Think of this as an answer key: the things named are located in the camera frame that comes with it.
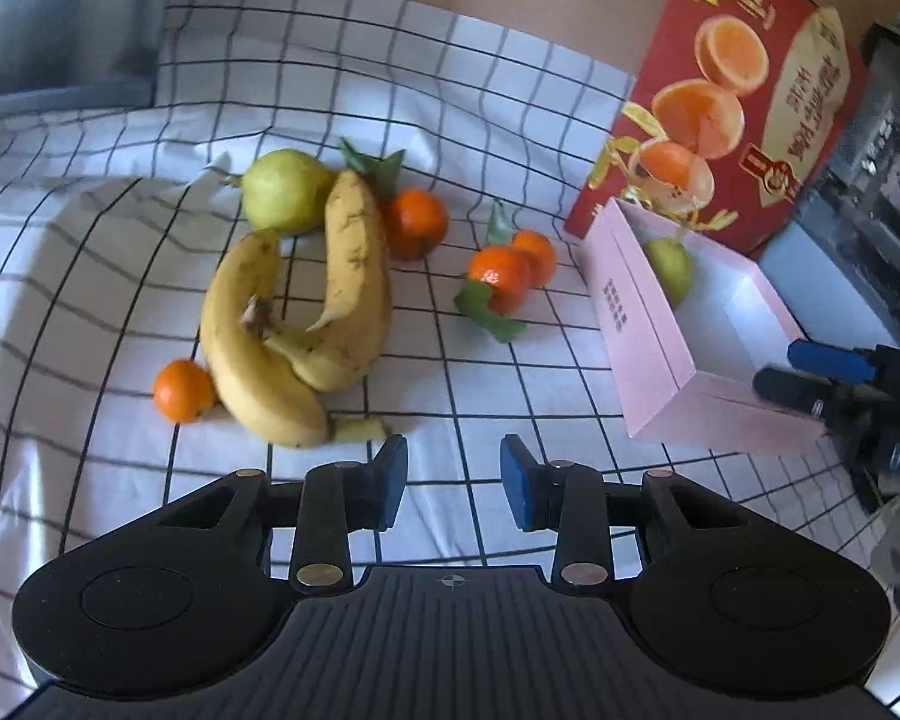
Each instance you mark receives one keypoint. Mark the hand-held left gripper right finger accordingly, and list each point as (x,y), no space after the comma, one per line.
(516,484)

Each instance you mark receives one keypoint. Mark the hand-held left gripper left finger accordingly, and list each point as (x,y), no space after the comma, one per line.
(391,484)

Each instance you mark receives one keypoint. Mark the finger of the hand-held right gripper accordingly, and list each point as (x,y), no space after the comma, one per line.
(829,360)
(787,388)

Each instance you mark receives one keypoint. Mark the pink cardboard box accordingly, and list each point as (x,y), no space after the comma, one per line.
(645,345)

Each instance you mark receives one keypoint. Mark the large yellow banana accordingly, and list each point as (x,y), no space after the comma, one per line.
(251,382)

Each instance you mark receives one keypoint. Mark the leafless tangerine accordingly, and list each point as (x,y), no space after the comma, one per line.
(184,391)

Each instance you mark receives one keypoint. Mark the tangerine with leaves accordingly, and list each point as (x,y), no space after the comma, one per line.
(538,255)
(499,277)
(416,225)

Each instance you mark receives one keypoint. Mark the green pear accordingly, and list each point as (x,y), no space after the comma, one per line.
(671,270)
(285,191)

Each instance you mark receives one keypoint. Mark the black perforated case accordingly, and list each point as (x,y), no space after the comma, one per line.
(881,165)

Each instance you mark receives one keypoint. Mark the red orange-print carton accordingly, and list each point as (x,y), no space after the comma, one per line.
(787,97)

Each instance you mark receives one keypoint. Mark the white checked cloth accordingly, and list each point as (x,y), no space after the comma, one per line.
(82,277)

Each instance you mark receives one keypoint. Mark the shiny metal appliance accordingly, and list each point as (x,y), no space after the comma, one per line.
(52,15)

